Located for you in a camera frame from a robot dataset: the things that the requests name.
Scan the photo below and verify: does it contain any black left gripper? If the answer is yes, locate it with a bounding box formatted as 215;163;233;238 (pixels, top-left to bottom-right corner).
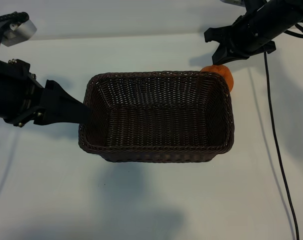
0;58;90;128

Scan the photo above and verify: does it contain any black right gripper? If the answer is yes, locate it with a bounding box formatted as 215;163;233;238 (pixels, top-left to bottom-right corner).
203;11;277;66

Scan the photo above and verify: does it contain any orange citrus fruit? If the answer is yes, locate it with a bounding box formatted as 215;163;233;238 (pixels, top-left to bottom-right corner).
200;64;234;93

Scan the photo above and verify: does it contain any dark brown wicker basket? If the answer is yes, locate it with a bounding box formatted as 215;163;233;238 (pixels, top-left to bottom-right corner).
77;70;235;164

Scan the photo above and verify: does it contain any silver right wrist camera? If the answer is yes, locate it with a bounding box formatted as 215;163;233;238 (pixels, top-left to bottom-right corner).
220;0;245;6

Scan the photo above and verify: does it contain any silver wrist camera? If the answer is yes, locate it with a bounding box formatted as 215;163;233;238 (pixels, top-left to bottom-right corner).
2;19;38;48
220;0;245;6

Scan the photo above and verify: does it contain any long black cable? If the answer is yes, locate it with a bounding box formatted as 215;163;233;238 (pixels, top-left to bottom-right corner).
263;51;300;240

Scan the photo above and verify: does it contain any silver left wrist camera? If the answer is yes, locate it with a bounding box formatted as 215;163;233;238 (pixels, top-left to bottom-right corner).
2;19;38;48

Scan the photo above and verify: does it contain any black braided cable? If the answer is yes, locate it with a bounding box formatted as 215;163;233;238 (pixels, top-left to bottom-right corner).
0;11;30;26

